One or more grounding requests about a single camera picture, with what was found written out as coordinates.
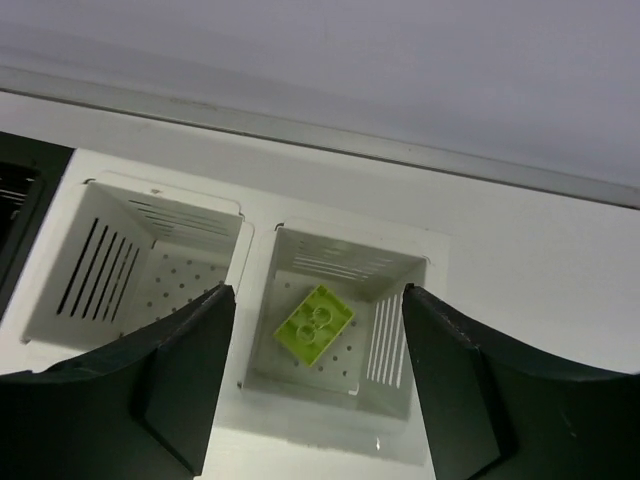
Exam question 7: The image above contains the white slotted double container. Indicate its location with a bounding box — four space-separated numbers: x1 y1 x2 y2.
0 147 454 469

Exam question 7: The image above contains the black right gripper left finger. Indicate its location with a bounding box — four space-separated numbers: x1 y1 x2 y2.
1 284 235 479

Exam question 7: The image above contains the lime green lego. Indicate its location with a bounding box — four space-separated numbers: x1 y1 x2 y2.
273 284 355 367

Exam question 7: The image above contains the black slotted double container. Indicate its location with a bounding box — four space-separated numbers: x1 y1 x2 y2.
0 132 74 310

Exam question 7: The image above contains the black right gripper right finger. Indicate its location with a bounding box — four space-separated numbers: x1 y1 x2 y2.
402 284 639 479

